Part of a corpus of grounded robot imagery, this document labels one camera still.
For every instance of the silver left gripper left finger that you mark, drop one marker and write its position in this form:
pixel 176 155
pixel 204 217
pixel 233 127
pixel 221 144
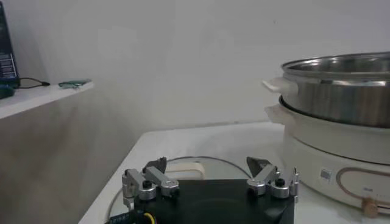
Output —
pixel 138 182

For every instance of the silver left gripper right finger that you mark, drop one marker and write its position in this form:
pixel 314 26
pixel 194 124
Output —
pixel 268 175

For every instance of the stainless steel steamer basket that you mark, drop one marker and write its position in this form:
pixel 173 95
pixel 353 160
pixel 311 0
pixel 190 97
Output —
pixel 341 100

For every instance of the white side table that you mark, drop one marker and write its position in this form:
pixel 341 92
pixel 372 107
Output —
pixel 36 99

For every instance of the blue handheld object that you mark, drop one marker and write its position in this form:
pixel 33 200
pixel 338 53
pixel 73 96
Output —
pixel 5 92

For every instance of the dark printed box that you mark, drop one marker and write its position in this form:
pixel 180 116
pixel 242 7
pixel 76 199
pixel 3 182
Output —
pixel 6 54

